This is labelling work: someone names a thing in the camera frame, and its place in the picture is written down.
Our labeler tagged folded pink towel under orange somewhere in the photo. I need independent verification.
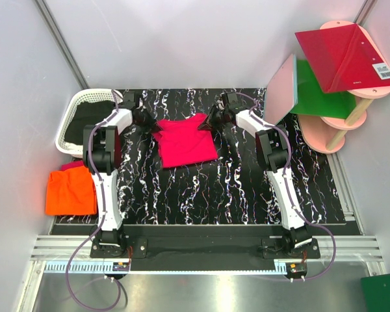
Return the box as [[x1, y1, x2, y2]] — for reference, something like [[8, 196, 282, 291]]
[[60, 161, 83, 171]]

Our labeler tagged pink wooden tiered shelf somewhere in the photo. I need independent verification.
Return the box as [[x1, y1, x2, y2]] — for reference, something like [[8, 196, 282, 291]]
[[291, 21, 390, 153]]

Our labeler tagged black towel in basket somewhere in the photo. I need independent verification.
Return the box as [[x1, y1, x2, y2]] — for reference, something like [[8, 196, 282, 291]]
[[64, 101, 115, 145]]

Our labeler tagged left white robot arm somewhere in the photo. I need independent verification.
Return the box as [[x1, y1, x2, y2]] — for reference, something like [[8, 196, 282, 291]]
[[83, 90, 159, 258]]

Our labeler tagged white plastic laundry basket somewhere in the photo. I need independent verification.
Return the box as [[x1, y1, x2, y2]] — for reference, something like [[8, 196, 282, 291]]
[[55, 89, 124, 159]]

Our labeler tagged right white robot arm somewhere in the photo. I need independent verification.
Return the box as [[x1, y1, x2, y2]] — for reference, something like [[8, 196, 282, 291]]
[[198, 92, 312, 258]]

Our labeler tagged dark green board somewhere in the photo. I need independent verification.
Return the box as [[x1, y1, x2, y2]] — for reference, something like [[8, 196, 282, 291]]
[[361, 274, 390, 312]]

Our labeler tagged green plastic sheet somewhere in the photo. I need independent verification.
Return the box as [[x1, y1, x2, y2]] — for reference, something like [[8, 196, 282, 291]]
[[291, 60, 356, 119]]

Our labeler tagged magenta pink towel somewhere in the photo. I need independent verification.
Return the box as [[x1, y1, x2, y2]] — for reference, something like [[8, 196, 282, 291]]
[[153, 113, 218, 168]]

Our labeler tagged red plastic sheet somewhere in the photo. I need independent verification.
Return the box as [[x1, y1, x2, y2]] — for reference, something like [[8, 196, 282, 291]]
[[295, 24, 390, 93]]

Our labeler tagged pink board with teal edge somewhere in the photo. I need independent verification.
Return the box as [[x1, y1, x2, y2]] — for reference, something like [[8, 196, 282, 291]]
[[264, 54, 298, 125]]

